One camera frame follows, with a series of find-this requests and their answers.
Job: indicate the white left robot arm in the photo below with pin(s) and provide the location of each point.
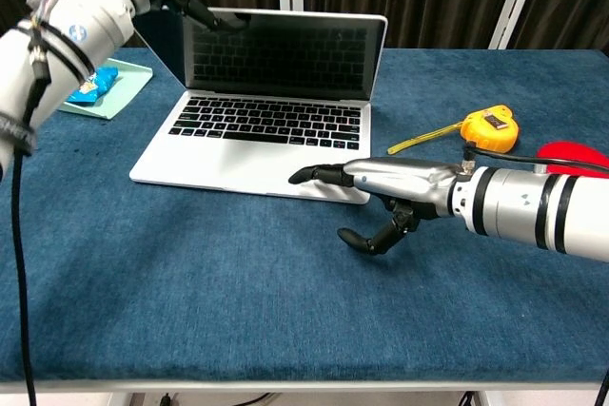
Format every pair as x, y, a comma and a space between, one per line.
62, 21

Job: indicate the red disc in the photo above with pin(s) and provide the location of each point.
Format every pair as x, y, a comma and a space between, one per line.
571, 151

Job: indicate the blue snack packet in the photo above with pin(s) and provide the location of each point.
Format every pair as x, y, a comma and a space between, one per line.
95, 87

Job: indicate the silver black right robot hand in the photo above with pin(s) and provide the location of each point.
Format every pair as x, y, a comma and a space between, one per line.
404, 178

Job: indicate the mint green dustpan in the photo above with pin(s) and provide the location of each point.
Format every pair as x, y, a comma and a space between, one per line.
128, 87

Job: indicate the silver laptop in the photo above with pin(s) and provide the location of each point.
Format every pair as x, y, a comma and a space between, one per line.
257, 163

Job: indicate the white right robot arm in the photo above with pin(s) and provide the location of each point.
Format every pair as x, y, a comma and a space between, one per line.
523, 206

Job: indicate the blue table cloth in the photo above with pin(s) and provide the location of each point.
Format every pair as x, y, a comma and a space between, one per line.
238, 292

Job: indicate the yellow tape measure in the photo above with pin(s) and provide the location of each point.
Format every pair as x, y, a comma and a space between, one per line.
490, 132

